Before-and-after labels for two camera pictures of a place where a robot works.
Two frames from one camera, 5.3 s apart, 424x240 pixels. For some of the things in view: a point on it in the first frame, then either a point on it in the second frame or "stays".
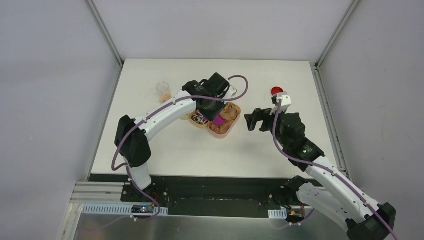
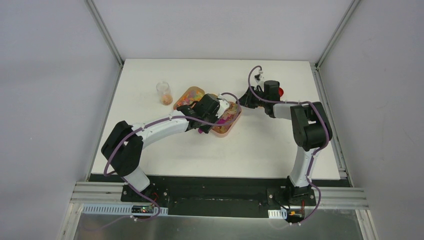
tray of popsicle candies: x=224 y=122 stays
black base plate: x=209 y=196 stays
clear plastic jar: x=164 y=91 stays
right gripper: x=259 y=114 → x=246 y=100
